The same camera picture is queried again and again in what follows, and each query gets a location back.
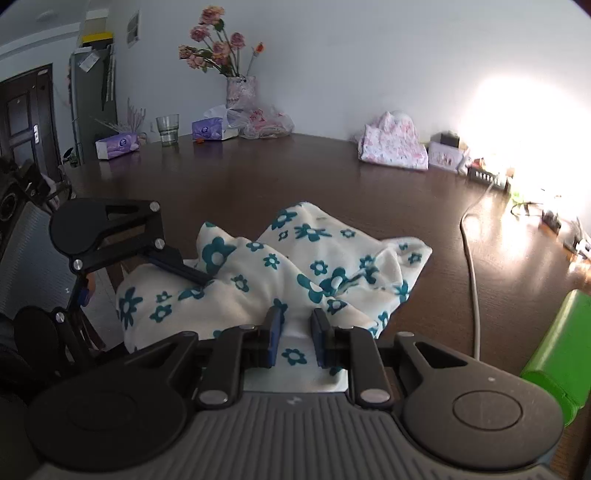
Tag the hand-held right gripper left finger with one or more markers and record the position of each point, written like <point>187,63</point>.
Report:
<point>274,332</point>

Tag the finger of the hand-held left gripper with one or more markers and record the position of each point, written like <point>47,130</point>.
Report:
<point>184,270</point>
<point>84,293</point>

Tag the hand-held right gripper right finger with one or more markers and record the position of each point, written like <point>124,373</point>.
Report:
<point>318,337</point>

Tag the white dress teal flowers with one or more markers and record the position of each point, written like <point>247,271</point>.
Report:
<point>240,295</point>

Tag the purple tissue pack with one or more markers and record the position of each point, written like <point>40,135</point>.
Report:
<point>207,128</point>
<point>117,145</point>

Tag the grey refrigerator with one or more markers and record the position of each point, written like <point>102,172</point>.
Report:
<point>90,106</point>

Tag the dried flower sprigs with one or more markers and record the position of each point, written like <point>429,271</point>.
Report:
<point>134,117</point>

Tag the dark wooden door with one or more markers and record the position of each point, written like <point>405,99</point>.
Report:
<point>23,115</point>

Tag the clear drinking glass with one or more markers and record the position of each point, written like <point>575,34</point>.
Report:
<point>167,131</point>

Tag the clear plastic bag red print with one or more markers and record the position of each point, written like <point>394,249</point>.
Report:
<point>263,122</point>

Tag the patterned flower vase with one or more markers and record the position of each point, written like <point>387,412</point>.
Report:
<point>240,92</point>

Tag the yellow box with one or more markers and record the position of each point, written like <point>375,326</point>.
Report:
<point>97,39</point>

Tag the pink floral garment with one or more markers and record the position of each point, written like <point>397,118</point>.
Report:
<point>392,143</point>

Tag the white printed tin box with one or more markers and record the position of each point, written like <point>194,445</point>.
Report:
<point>443,159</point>

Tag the dark labelled box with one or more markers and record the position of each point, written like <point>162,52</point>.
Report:
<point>485,177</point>

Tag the small black box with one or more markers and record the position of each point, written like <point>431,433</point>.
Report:
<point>450,139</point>

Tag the green case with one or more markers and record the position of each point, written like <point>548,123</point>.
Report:
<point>558,350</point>

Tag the black adapter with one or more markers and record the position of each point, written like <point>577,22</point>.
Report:
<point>551,221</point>

